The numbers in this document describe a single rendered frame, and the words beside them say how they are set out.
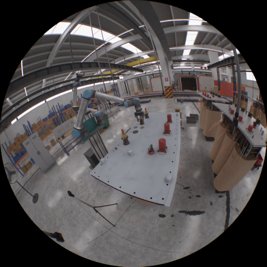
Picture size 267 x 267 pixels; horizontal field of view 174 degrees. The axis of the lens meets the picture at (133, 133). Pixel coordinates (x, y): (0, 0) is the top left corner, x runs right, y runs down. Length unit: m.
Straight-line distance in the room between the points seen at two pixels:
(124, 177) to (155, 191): 0.28
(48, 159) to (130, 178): 4.86
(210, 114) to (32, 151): 7.19
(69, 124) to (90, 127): 3.89
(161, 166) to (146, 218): 1.43
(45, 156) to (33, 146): 0.83
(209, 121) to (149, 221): 3.13
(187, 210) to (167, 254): 0.99
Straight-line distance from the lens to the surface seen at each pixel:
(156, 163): 0.79
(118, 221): 2.12
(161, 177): 0.71
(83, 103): 1.24
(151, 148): 0.85
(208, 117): 3.17
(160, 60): 11.64
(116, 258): 2.28
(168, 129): 1.10
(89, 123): 1.82
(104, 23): 11.68
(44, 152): 5.16
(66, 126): 5.57
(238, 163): 1.64
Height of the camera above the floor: 1.98
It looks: 29 degrees down
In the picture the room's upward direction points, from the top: 14 degrees counter-clockwise
